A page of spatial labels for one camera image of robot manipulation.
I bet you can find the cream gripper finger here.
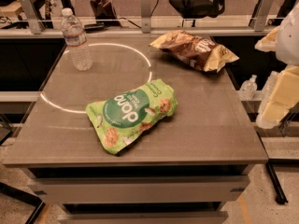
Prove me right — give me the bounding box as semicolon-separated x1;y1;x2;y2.
255;26;279;52
256;65;299;129

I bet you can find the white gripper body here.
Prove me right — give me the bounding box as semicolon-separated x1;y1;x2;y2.
276;3;299;65

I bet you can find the green rice chip bag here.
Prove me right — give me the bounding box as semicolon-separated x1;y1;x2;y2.
85;79;178;155

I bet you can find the brown yellow chip bag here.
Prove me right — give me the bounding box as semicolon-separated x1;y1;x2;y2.
149;30;239;73

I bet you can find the small sanitizer bottle right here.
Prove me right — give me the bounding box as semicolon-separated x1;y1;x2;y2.
262;71;278;95

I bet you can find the small sanitizer bottle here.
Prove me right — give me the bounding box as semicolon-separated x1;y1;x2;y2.
262;71;278;95
239;75;257;100

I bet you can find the small sanitizer bottle left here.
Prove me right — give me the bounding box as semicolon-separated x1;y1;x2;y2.
239;75;257;100

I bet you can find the black office chair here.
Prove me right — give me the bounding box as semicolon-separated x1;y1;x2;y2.
168;0;225;19

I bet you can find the grey cabinet with drawers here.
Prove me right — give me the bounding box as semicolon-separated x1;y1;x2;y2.
4;35;267;224

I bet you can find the clear plastic water bottle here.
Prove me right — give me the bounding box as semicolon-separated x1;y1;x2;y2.
61;7;93;71

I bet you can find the right metal rail bracket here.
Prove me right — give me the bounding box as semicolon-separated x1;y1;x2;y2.
253;0;274;32

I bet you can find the metal rail bracket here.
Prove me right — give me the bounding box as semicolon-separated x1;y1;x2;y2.
19;0;44;35
253;0;274;32
141;0;151;34

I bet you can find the middle metal rail bracket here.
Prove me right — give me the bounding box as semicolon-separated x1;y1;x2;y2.
141;0;151;34

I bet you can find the left metal rail bracket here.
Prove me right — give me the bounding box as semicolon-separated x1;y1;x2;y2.
19;0;44;35

